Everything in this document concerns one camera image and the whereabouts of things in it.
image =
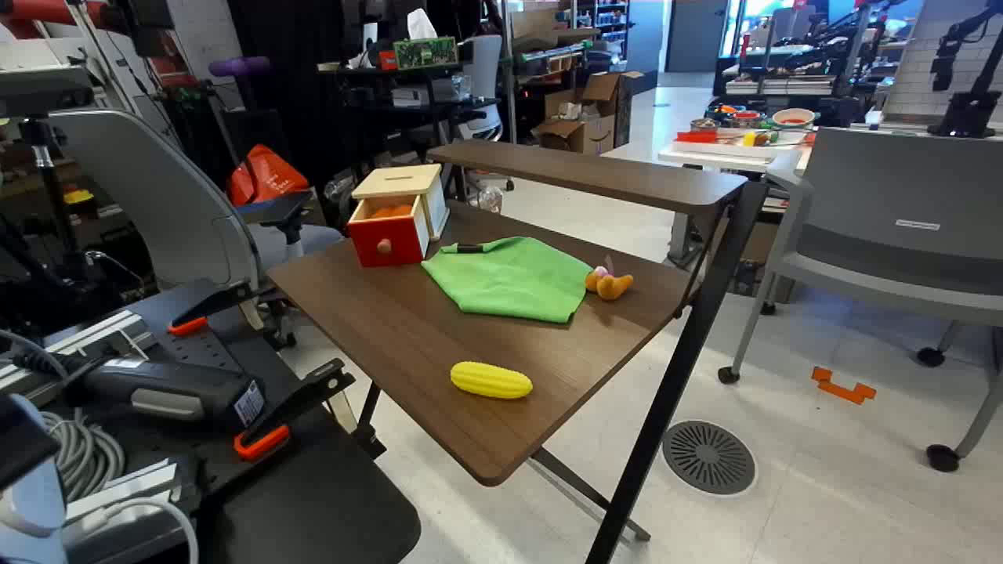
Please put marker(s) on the orange plush toy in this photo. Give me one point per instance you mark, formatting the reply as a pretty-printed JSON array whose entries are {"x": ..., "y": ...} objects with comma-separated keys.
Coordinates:
[{"x": 610, "y": 287}]

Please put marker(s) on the black background robot arm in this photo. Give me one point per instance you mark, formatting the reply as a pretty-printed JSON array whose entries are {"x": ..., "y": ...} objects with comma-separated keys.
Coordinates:
[{"x": 974, "y": 74}]

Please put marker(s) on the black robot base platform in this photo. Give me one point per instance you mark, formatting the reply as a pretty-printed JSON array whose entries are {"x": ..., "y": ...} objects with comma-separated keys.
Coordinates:
[{"x": 302, "y": 501}]

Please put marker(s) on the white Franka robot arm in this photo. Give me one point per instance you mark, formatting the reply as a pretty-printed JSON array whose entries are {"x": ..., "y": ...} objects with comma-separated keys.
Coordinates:
[{"x": 21, "y": 522}]

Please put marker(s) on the yellow plush toy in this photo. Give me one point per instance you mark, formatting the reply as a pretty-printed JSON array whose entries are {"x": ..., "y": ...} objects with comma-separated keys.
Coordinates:
[{"x": 489, "y": 379}]

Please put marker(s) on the red front wooden drawer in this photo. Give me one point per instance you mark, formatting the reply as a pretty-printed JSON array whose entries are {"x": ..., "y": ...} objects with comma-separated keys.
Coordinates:
[{"x": 382, "y": 243}]

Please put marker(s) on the green cloth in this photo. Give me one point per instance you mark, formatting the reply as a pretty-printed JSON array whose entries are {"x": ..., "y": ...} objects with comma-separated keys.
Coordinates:
[{"x": 512, "y": 276}]

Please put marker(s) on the light wooden box with slot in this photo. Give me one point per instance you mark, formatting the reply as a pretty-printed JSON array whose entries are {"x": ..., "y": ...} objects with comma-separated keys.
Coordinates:
[{"x": 406, "y": 186}]

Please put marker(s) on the dark wood desk shelf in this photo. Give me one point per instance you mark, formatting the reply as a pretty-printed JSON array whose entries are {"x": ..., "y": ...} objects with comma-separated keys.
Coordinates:
[{"x": 595, "y": 173}]

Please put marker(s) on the cardboard boxes stack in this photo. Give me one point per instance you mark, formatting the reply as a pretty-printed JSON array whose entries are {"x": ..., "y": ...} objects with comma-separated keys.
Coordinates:
[{"x": 581, "y": 114}]

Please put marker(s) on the brown wooden table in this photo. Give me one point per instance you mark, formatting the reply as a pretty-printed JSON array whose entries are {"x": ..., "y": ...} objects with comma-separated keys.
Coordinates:
[{"x": 679, "y": 360}]

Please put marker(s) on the green circuit board box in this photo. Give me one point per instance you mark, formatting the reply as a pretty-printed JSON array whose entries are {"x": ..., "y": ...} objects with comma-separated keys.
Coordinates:
[{"x": 424, "y": 52}]

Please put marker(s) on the red tray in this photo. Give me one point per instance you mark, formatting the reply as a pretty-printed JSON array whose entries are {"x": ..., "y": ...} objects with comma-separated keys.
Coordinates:
[{"x": 696, "y": 135}]

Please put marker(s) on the orange bag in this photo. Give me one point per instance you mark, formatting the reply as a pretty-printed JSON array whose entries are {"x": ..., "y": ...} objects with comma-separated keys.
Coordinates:
[{"x": 266, "y": 176}]

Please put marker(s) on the white table with toys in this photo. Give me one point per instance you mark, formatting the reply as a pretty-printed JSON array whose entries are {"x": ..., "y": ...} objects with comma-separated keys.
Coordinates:
[{"x": 731, "y": 152}]

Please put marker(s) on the round black floor drain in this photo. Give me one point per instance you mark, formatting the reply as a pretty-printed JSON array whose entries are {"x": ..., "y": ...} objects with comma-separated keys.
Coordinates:
[{"x": 708, "y": 458}]

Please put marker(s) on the black and grey control box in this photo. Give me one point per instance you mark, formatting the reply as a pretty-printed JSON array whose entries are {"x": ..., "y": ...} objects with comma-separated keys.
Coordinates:
[{"x": 166, "y": 393}]

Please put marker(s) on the grey plastic shell chair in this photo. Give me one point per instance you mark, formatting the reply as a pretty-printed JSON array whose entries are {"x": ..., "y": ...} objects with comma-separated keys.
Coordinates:
[{"x": 159, "y": 198}]

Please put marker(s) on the grey chair on castors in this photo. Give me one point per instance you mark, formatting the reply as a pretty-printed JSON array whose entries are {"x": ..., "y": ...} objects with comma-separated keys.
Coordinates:
[{"x": 896, "y": 240}]

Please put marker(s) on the orange floor marker bracket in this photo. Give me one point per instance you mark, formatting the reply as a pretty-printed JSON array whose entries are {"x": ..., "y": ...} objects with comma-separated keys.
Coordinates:
[{"x": 842, "y": 391}]

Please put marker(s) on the aluminium profile rail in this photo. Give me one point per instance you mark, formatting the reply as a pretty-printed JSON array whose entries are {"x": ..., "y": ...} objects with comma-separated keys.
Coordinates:
[{"x": 63, "y": 345}]

